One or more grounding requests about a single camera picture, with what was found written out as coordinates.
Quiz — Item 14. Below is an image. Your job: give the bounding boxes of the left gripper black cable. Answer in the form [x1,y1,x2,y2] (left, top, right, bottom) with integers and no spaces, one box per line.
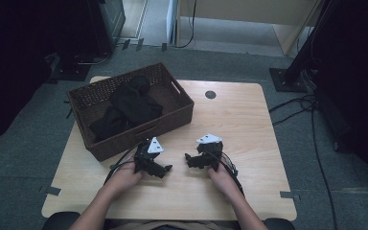
[103,142,148,186]

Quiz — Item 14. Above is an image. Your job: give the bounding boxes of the black floor cable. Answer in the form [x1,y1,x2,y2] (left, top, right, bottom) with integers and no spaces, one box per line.
[310,99,339,230]
[271,106,314,127]
[267,95,317,113]

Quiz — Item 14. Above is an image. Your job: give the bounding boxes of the white board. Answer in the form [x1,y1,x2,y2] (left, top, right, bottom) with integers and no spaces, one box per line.
[166,0,178,45]

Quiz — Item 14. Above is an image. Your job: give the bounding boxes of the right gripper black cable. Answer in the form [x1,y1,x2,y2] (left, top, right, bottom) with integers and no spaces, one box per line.
[204,149,245,196]

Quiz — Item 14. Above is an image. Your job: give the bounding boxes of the brown wicker basket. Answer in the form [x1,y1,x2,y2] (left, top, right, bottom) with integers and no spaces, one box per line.
[66,62,196,162]

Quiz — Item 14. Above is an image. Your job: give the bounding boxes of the light wooden cabinet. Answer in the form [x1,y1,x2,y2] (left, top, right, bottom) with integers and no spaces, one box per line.
[175,0,323,58]

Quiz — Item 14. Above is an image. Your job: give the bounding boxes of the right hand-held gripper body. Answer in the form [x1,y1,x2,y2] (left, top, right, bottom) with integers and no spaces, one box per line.
[195,133,224,172]

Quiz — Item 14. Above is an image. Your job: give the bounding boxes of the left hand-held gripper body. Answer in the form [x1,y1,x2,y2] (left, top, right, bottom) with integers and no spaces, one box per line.
[133,136,166,176]

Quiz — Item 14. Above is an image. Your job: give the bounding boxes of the black metal stand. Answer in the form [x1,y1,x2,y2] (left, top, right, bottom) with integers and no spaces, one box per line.
[268,0,336,94]

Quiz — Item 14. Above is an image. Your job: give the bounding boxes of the black chair armrest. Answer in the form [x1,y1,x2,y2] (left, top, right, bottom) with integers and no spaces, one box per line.
[41,211,81,230]
[263,218,296,230]

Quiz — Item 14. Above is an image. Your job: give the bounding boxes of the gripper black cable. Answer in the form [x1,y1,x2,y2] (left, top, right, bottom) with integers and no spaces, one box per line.
[103,142,148,186]
[204,149,245,196]

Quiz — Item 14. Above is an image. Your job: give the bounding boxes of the black pants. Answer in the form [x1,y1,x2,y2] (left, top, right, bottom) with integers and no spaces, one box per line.
[89,75,165,143]

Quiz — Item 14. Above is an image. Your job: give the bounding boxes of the black hanging cable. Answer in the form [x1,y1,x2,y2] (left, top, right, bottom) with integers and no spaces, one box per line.
[175,0,197,50]

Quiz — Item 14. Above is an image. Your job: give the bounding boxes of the dark floor plate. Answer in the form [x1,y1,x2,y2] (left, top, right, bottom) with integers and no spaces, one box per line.
[56,60,92,81]

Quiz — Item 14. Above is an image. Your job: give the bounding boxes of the dark curtain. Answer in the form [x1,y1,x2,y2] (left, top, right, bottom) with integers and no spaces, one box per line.
[0,0,92,150]
[312,0,368,196]

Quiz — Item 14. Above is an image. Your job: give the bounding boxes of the dark cabinet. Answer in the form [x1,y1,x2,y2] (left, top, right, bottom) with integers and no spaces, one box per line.
[87,0,127,58]

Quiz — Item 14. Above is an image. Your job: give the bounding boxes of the person's right hand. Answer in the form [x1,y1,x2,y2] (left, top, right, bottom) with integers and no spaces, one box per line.
[208,163,242,200]

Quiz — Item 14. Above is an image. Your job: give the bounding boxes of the person's left hand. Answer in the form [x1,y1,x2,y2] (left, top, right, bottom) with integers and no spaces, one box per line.
[106,161,143,196]

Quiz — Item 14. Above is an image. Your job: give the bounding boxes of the person's beige clothing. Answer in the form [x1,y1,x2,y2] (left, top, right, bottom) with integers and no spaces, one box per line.
[109,219,238,230]

